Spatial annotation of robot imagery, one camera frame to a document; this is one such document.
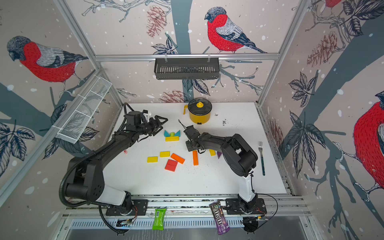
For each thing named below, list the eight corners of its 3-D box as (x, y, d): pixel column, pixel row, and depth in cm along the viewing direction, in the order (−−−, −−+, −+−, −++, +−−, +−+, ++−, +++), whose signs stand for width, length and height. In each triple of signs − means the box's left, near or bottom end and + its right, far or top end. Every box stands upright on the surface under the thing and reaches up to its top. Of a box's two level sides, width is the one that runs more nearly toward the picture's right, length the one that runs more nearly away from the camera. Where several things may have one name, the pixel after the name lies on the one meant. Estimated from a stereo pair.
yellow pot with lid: (197, 128, 105) (197, 118, 96) (183, 113, 113) (182, 103, 105) (216, 116, 112) (217, 105, 103) (201, 103, 121) (202, 93, 112)
